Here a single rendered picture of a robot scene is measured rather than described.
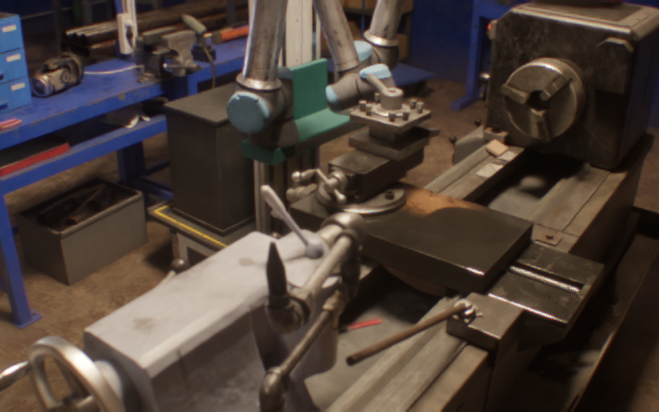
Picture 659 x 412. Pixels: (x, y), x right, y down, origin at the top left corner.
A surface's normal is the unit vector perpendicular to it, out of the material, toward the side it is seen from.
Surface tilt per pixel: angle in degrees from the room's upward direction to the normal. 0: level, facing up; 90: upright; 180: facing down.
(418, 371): 0
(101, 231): 90
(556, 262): 0
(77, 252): 90
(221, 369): 76
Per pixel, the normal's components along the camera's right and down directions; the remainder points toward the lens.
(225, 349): 0.80, 0.11
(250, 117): -0.29, 0.51
